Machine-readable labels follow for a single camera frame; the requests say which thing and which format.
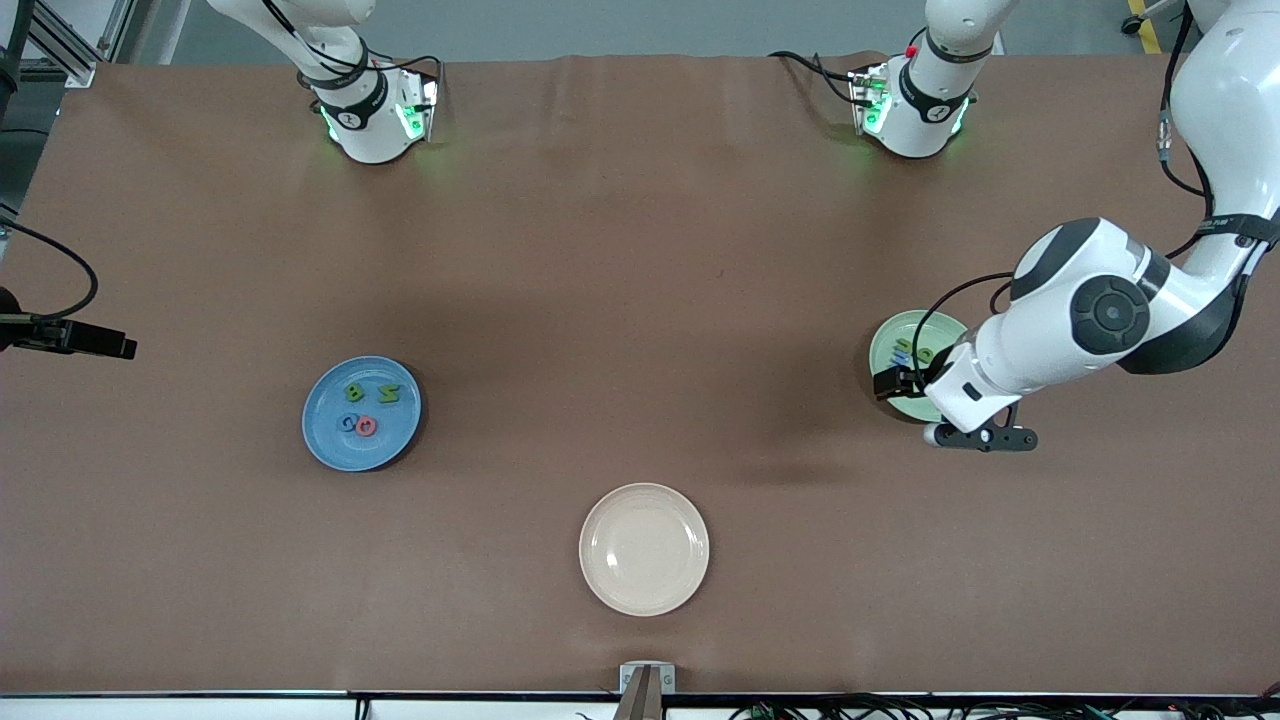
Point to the aluminium frame post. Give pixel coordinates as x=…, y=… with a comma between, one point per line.
x=78, y=70

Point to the brown table cover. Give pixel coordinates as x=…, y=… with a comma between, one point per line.
x=700, y=200

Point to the blue plate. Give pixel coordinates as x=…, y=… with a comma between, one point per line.
x=330, y=440

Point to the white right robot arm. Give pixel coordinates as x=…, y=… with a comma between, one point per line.
x=365, y=120

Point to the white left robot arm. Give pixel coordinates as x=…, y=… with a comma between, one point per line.
x=1235, y=100

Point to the beige plate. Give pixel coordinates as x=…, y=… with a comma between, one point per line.
x=644, y=550

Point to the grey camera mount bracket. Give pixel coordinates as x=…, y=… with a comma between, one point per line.
x=648, y=690

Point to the pink letter Q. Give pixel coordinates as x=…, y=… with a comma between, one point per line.
x=360, y=430

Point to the silver base connector bracket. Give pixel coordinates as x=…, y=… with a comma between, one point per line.
x=420, y=105
x=870, y=100

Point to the blue letter G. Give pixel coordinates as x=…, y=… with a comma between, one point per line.
x=344, y=424

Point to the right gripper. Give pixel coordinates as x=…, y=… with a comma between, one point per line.
x=30, y=334

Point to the green plate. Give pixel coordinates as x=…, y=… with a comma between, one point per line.
x=880, y=345

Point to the white table edge rail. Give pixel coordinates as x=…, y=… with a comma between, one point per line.
x=200, y=708

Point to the blue letter m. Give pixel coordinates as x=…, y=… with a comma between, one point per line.
x=902, y=356

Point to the black caster wheel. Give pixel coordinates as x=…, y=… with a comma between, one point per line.
x=1131, y=25

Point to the green letter N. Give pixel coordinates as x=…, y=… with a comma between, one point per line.
x=389, y=394

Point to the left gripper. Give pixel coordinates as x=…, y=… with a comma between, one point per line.
x=912, y=381

